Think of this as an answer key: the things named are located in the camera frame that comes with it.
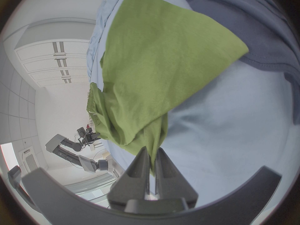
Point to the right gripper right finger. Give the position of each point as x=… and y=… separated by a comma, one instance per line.
x=173, y=186

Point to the white wardrobe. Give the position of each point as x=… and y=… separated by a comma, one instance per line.
x=42, y=62

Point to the pale blue quilt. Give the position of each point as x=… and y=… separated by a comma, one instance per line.
x=100, y=27

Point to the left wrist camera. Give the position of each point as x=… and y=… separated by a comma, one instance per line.
x=81, y=132

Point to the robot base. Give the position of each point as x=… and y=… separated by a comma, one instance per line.
x=110, y=157

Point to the dark blue garment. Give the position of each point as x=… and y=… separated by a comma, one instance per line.
x=246, y=20

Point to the green shorts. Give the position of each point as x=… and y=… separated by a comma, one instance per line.
x=164, y=67

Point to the bed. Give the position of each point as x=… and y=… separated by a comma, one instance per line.
x=222, y=125

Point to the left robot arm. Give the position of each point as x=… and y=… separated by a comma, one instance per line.
x=56, y=144

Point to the white ceiling air conditioner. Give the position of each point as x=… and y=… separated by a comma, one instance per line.
x=31, y=163

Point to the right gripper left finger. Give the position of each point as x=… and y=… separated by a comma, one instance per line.
x=131, y=186

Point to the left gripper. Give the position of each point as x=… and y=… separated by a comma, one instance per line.
x=91, y=137

